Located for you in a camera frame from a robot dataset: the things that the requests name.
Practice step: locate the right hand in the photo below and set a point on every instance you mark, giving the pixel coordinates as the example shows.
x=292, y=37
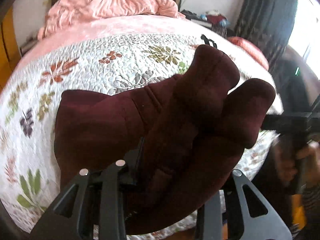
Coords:
x=286, y=158

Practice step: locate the pink crumpled blanket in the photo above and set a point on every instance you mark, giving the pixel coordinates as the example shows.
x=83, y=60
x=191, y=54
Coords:
x=70, y=12

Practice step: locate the white floral quilt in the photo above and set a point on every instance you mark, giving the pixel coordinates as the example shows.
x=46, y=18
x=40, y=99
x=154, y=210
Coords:
x=30, y=176

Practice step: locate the maroon pants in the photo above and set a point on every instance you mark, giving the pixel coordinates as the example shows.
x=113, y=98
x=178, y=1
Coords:
x=193, y=129

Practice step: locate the red striped pillow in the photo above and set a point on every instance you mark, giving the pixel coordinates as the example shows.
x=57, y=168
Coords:
x=253, y=51

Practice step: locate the dark curtain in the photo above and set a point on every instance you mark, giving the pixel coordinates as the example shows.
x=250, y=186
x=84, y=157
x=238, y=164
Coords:
x=267, y=24

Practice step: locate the orange wooden wardrobe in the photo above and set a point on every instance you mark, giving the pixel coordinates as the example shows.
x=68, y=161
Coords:
x=9, y=51

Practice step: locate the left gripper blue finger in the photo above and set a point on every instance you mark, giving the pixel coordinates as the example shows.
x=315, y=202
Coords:
x=132, y=158

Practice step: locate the cluttered bedside table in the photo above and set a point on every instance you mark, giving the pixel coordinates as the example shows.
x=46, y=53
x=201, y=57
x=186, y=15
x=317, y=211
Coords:
x=216, y=22

